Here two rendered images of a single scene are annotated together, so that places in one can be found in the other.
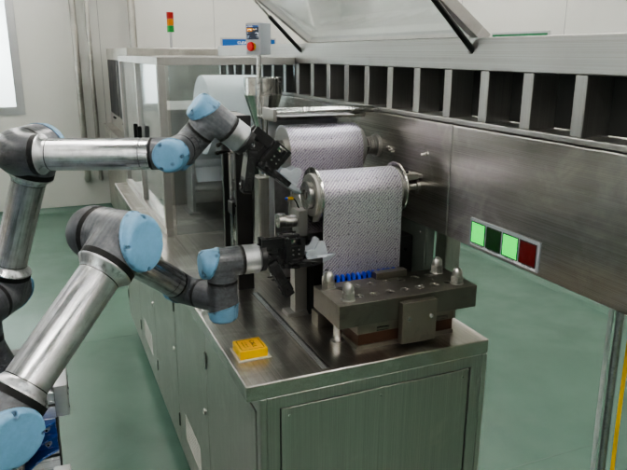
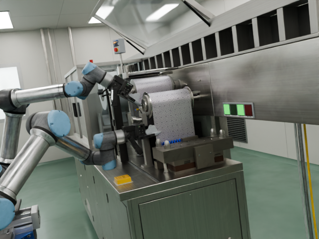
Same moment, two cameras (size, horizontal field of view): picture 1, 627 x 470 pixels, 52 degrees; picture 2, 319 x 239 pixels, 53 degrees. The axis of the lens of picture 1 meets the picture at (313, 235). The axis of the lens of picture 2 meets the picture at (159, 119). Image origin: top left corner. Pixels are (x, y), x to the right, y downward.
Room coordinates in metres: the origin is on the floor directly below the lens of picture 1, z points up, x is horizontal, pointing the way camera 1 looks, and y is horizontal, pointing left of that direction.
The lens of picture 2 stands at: (-0.11, -0.15, 1.36)
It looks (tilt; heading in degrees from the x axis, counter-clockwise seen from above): 6 degrees down; 3
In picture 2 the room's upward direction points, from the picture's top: 8 degrees counter-clockwise
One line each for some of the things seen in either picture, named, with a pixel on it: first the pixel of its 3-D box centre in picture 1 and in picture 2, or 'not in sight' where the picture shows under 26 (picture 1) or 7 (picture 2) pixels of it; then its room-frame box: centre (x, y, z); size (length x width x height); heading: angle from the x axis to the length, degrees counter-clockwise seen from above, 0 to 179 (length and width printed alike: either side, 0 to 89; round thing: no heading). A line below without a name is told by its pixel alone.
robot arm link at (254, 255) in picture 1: (251, 257); (119, 136); (1.57, 0.16, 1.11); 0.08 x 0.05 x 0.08; 23
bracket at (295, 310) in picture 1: (294, 262); (143, 140); (1.71, 0.05, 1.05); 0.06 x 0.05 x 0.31; 113
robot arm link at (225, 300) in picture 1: (217, 298); (105, 158); (1.54, 0.24, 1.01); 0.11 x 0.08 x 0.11; 59
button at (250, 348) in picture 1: (250, 348); (122, 179); (1.46, 0.16, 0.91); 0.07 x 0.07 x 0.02; 23
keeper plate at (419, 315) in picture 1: (418, 320); (204, 156); (1.51, -0.27, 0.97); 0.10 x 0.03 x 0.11; 113
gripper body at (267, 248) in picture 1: (281, 252); (134, 133); (1.60, 0.08, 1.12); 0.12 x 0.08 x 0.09; 113
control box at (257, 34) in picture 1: (256, 38); (118, 46); (2.21, 0.19, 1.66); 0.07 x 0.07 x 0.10; 49
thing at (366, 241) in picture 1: (362, 244); (174, 126); (1.69, -0.13, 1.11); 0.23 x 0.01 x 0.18; 113
